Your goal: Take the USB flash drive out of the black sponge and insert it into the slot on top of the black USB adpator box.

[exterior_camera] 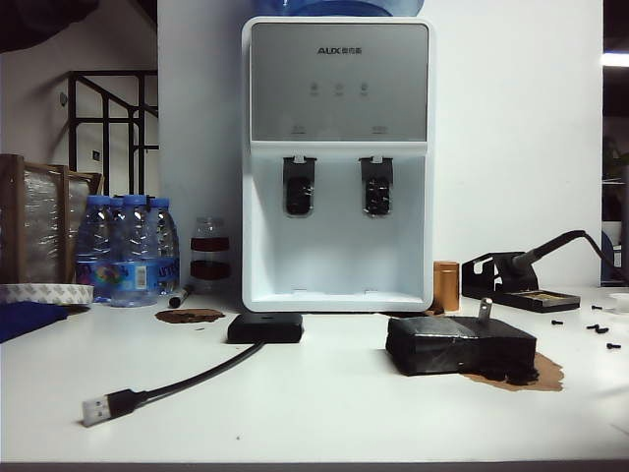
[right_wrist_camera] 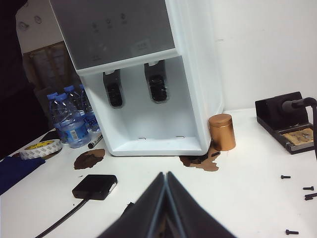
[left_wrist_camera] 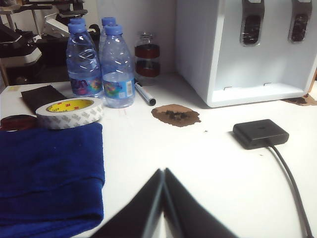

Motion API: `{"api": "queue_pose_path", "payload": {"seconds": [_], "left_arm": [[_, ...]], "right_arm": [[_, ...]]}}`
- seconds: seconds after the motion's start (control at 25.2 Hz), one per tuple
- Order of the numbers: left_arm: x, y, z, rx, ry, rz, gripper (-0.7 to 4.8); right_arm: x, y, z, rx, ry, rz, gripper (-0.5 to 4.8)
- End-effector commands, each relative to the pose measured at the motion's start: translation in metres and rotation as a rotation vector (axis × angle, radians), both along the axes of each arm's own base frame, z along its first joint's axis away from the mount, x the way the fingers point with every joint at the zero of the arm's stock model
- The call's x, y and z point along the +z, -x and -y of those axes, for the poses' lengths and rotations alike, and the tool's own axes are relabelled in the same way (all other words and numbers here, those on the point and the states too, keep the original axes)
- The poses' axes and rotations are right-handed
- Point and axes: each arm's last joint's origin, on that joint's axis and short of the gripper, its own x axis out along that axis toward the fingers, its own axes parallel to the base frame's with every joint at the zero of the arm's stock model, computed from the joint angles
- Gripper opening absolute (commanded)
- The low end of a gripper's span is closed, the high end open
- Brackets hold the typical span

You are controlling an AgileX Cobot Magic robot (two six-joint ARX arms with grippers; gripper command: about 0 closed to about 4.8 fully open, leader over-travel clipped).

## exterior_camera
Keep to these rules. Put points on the silver USB flash drive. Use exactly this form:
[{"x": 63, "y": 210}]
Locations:
[{"x": 486, "y": 308}]

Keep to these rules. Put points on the black USB hub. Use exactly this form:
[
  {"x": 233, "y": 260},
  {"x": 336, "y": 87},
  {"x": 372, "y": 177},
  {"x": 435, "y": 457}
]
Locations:
[{"x": 265, "y": 329}]

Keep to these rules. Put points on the black sponge block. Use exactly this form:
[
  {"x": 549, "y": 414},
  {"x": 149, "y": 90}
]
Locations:
[{"x": 442, "y": 349}]

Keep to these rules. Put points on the black dispenser tap lever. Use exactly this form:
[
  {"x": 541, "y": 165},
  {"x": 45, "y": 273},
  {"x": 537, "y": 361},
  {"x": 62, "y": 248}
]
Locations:
[
  {"x": 376, "y": 192},
  {"x": 298, "y": 187}
]

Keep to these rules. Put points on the clear bottle with red bands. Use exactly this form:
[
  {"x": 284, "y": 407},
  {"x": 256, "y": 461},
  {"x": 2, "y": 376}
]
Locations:
[{"x": 210, "y": 246}]

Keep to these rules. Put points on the copper metal tin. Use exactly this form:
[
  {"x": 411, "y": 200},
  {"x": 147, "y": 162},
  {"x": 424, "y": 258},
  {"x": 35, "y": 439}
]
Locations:
[{"x": 446, "y": 287}]

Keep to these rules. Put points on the clear plastic water bottle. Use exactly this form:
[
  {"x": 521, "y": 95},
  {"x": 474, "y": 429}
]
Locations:
[
  {"x": 93, "y": 246},
  {"x": 164, "y": 246},
  {"x": 117, "y": 209}
]

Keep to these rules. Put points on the black marker pen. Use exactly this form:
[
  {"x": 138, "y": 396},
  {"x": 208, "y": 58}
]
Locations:
[{"x": 176, "y": 300}]

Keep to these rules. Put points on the white water dispenser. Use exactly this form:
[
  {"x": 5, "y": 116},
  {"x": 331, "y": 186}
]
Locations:
[{"x": 339, "y": 74}]

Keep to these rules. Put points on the water bottle with barcode label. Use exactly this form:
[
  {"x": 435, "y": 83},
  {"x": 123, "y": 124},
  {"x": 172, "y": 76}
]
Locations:
[{"x": 135, "y": 246}]

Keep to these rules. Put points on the white backdrop board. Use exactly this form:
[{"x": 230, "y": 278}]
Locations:
[{"x": 491, "y": 123}]

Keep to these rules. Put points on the black soldering iron stand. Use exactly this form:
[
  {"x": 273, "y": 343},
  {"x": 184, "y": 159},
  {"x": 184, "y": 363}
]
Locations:
[{"x": 523, "y": 284}]

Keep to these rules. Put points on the black soldering iron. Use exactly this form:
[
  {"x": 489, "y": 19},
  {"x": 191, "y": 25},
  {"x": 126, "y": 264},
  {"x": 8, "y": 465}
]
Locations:
[{"x": 550, "y": 244}]

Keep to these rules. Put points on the black metal railing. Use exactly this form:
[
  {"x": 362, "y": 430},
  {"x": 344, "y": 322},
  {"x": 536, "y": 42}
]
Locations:
[{"x": 73, "y": 123}]

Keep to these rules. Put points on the white tape roll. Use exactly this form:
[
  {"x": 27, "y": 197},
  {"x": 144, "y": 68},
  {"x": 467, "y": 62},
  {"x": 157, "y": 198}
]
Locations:
[{"x": 49, "y": 294}]

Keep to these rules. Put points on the blue cloth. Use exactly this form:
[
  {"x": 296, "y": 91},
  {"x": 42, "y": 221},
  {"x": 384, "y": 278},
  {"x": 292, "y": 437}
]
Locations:
[{"x": 24, "y": 319}]

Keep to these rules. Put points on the white ceiling light strip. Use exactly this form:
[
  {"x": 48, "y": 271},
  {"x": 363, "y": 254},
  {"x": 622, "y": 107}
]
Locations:
[{"x": 615, "y": 58}]

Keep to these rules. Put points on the dark clothed person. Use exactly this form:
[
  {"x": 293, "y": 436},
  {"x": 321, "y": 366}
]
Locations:
[{"x": 29, "y": 19}]

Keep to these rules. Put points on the wooden frame with plastic wrap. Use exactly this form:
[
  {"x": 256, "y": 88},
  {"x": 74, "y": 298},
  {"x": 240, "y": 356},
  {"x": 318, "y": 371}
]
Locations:
[{"x": 62, "y": 221}]

